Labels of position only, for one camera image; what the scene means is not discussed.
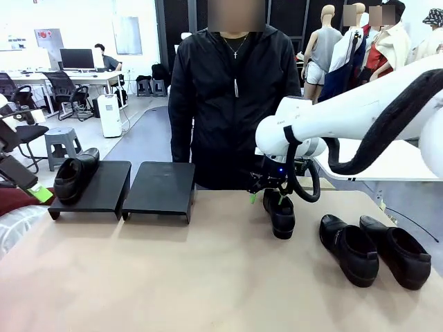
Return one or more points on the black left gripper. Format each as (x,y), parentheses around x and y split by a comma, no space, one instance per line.
(17,171)

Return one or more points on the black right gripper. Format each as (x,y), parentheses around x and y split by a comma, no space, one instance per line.
(270,176)

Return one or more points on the black leather loafer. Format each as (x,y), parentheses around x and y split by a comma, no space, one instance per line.
(282,218)
(71,180)

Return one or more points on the black leather ankle shoe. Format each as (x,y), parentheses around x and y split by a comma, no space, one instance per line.
(341,242)
(387,242)

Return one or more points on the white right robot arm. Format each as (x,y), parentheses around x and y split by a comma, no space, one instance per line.
(346,114)

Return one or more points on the person right forearm black sleeve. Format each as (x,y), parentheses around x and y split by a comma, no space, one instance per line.
(180,138)

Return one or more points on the black metal shoe stand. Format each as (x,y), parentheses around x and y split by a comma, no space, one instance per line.
(104,186)
(161,188)

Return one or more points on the dark red cloth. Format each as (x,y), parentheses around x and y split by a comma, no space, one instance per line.
(14,200)

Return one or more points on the white quilted cloth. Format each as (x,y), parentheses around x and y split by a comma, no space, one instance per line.
(14,228)

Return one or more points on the grey plastic stool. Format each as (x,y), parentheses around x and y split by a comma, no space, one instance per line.
(62,136)

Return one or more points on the black mesh office chair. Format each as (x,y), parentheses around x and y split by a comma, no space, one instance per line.
(64,86)
(33,130)
(7,84)

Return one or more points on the black computer tower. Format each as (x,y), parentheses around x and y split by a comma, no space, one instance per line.
(96,109)

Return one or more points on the person in black jacket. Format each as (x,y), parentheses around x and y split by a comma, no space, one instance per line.
(228,103)

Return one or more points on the white air purifier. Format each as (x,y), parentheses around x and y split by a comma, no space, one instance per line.
(110,117)

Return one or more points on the white work table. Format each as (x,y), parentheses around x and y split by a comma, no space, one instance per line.
(391,169)

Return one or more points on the white office desk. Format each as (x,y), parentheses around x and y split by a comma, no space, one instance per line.
(90,75)

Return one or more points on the black computer monitor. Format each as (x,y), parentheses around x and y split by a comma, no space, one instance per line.
(77,58)

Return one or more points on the small dark stool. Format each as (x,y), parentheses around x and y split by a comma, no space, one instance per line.
(157,88)
(144,88)

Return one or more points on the seated person in dark shirt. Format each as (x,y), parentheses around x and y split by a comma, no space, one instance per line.
(110,62)

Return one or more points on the black bag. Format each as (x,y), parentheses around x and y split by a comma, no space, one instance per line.
(143,78)

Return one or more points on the mannequin in white navy jacket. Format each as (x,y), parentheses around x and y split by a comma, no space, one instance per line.
(342,62)

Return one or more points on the mannequin in grey tank top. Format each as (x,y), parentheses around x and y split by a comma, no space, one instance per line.
(325,45)

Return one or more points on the black backpack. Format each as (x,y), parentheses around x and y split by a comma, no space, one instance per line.
(158,72)

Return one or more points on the black tripod pole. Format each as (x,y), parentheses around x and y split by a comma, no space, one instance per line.
(355,45)

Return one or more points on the mannequin in cream jacket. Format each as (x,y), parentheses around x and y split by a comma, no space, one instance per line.
(394,41)

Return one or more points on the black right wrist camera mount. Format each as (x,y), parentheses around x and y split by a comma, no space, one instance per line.
(301,166)

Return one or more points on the white wall paper sheet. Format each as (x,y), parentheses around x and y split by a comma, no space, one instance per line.
(16,42)

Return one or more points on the grey wall poster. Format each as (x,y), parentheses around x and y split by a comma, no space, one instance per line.
(48,38)

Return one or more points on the frosted wall panel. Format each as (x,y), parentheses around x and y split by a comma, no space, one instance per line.
(127,34)

